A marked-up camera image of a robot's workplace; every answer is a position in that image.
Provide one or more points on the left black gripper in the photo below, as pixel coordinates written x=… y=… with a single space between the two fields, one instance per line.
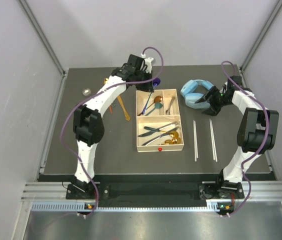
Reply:
x=147 y=87

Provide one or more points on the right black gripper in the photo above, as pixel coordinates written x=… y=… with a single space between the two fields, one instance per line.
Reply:
x=213 y=109

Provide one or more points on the iridescent blue purple spoon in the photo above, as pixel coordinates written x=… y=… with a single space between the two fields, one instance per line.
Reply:
x=155 y=83

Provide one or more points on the rose copper spoon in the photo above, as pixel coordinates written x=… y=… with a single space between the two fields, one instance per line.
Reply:
x=157 y=99

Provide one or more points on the teal silicone spoon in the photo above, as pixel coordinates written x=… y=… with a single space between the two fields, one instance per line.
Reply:
x=157 y=105

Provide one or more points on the silver round ladle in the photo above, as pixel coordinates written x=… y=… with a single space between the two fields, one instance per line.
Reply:
x=86 y=92

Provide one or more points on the ornate gold spoon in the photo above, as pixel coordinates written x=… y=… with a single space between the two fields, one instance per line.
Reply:
x=173 y=141

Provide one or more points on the cream divided utensil box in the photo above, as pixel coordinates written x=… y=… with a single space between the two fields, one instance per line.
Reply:
x=157 y=119

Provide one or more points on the plain gold spoon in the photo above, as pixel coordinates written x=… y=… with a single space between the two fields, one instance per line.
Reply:
x=173 y=134

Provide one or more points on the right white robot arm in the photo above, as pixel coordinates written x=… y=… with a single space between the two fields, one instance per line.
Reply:
x=256 y=134

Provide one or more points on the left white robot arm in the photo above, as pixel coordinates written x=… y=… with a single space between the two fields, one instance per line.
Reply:
x=88 y=124

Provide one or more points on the white chopstick inner right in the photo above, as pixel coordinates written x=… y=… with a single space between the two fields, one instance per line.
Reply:
x=213 y=140

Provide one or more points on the light blue headphones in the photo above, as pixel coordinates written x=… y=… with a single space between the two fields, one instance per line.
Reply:
x=188 y=92

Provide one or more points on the gold butter knife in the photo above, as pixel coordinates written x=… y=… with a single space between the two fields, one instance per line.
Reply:
x=126 y=115

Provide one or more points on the silver fork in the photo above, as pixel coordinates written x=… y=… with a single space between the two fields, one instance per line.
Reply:
x=168 y=111

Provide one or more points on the silver knife lower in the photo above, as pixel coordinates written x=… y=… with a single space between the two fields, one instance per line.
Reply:
x=159 y=137

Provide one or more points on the dark teal handled knife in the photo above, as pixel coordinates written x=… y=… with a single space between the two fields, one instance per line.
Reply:
x=150 y=132

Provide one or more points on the left aluminium frame post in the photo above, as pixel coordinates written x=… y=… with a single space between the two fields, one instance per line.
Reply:
x=41 y=35

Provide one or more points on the aluminium frame post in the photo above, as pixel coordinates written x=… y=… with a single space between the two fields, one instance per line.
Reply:
x=262 y=34
x=41 y=35

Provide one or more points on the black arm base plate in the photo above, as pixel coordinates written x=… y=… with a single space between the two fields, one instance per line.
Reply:
x=154 y=190

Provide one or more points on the aluminium front rail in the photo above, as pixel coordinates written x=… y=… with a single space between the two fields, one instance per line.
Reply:
x=261 y=191

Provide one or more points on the right aluminium frame post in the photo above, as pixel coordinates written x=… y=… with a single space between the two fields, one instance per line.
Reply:
x=262 y=34

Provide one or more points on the slotted cable duct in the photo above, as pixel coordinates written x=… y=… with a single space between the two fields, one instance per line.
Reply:
x=82 y=207

